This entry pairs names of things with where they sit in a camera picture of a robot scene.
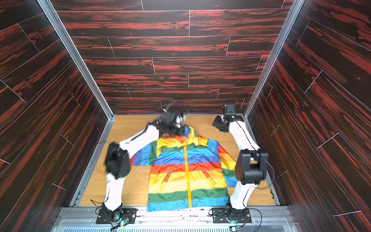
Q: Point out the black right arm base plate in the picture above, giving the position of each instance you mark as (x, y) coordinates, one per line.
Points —
(230, 215)

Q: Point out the aluminium frame post left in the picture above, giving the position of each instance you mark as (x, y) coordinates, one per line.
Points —
(65, 38)

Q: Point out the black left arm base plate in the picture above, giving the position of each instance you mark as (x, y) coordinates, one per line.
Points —
(120, 217)

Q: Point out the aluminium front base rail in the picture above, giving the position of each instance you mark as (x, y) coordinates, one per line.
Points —
(259, 219)

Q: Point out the rainbow striped zip jacket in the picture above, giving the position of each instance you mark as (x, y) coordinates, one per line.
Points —
(187, 171)

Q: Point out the aluminium frame post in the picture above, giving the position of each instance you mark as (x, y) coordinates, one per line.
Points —
(65, 38)
(282, 36)

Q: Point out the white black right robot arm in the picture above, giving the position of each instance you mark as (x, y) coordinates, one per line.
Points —
(252, 162)

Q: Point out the aluminium frame post right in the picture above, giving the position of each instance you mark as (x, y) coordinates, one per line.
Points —
(282, 36)

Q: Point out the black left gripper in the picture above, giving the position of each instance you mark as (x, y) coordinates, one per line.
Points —
(181, 129)

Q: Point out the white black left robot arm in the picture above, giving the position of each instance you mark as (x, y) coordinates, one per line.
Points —
(118, 156)

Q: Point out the aluminium frame rail left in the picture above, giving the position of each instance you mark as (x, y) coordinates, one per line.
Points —
(76, 199)

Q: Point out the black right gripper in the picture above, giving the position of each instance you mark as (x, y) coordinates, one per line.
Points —
(220, 124)

